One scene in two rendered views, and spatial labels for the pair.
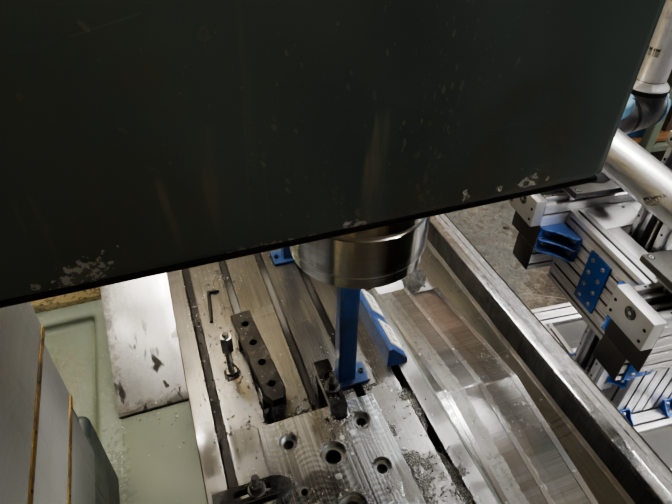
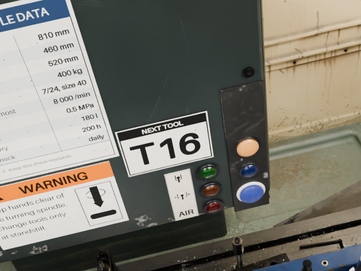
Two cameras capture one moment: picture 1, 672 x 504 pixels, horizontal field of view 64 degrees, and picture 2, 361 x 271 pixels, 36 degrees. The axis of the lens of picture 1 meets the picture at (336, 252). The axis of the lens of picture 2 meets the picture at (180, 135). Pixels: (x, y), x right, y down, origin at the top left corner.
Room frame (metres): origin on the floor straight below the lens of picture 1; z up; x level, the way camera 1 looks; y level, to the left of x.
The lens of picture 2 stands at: (0.91, -0.55, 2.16)
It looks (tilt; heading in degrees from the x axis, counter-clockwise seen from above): 44 degrees down; 108
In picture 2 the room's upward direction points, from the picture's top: 11 degrees counter-clockwise
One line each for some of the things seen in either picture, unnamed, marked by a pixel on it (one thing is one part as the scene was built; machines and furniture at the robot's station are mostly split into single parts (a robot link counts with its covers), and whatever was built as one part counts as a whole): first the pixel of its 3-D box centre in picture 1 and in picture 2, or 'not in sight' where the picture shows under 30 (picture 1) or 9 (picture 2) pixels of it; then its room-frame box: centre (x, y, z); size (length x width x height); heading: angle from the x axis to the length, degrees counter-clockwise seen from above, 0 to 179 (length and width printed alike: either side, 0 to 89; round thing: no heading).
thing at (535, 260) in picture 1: (570, 241); not in sight; (1.41, -0.78, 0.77); 0.36 x 0.10 x 0.09; 105
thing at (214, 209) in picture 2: not in sight; (214, 207); (0.80, -0.13, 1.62); 0.02 x 0.01 x 0.02; 20
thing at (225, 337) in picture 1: (228, 353); (238, 254); (0.75, 0.23, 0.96); 0.03 x 0.03 x 0.13
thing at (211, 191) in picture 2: not in sight; (211, 190); (0.80, -0.13, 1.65); 0.02 x 0.01 x 0.02; 20
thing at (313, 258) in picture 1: (358, 203); not in sight; (0.49, -0.02, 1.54); 0.16 x 0.16 x 0.12
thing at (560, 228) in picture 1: (557, 244); not in sight; (1.28, -0.67, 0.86); 0.09 x 0.09 x 0.09; 15
